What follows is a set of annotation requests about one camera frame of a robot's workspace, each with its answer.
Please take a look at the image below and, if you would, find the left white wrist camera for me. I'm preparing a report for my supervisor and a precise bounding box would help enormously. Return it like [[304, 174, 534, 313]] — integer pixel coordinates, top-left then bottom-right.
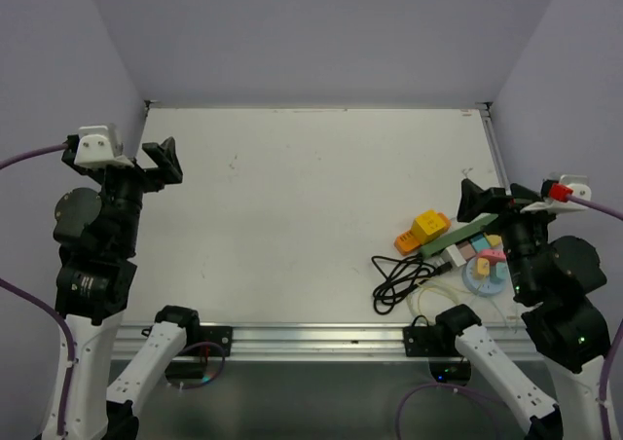
[[74, 124, 133, 170]]

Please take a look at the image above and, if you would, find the white plug adapter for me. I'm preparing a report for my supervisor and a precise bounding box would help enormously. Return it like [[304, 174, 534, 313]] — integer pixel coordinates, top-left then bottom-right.
[[441, 244, 466, 268]]

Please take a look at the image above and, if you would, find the green power strip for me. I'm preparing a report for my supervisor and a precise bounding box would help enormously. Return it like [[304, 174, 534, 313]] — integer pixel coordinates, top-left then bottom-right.
[[419, 214, 497, 259]]

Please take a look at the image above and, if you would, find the orange power strip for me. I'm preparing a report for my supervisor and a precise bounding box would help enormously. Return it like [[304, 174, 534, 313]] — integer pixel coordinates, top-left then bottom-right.
[[393, 230, 421, 256]]

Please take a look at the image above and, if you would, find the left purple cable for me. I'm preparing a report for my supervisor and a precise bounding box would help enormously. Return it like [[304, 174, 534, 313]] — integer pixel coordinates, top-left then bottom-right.
[[0, 143, 79, 436]]

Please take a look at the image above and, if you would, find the black power cord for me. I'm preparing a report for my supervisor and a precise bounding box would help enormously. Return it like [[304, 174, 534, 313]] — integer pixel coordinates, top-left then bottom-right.
[[371, 254, 452, 316]]

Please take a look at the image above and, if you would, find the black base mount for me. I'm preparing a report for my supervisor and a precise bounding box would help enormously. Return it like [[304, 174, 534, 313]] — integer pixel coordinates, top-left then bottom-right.
[[192, 325, 234, 359], [402, 324, 459, 357]]

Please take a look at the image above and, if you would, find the yellowish thin cable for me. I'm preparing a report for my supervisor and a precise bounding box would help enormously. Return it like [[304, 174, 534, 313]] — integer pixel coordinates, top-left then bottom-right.
[[407, 283, 476, 320]]

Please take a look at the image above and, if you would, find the pale yellow plug adapter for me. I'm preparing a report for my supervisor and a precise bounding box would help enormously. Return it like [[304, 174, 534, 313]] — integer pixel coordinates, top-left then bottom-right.
[[485, 235, 502, 247]]

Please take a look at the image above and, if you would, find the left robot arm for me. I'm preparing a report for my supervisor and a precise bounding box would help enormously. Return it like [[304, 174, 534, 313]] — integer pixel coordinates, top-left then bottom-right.
[[40, 134, 202, 439]]

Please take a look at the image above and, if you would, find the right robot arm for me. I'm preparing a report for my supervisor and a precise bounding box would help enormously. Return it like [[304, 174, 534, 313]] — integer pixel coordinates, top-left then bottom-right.
[[433, 174, 620, 439]]

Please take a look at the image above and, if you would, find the blue plug adapter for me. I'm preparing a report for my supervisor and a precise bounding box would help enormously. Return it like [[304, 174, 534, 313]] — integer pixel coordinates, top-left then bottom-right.
[[470, 235, 491, 252]]

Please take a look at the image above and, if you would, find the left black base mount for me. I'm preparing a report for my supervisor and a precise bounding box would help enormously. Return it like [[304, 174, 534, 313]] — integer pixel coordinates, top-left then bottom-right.
[[192, 325, 234, 359]]

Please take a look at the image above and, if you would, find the aluminium rail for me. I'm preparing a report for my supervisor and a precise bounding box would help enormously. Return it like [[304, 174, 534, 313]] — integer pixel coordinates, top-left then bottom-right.
[[113, 323, 541, 362]]

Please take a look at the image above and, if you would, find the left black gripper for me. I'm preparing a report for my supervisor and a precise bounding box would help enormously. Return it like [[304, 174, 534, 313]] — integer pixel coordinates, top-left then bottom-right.
[[89, 135, 180, 252]]

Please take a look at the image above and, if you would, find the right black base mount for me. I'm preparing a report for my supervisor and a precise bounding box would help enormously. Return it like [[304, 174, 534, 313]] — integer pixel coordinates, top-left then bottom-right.
[[402, 324, 459, 357]]

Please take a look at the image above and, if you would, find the yellow cube socket adapter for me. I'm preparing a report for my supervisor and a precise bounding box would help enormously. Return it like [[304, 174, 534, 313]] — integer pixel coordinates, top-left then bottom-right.
[[411, 209, 451, 245]]

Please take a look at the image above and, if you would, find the pink plug adapter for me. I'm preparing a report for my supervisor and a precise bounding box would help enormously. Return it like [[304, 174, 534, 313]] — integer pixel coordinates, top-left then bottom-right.
[[458, 241, 477, 261]]

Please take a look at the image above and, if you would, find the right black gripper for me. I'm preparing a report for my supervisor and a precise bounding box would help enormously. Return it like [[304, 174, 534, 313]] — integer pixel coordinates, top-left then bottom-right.
[[457, 176, 564, 296]]

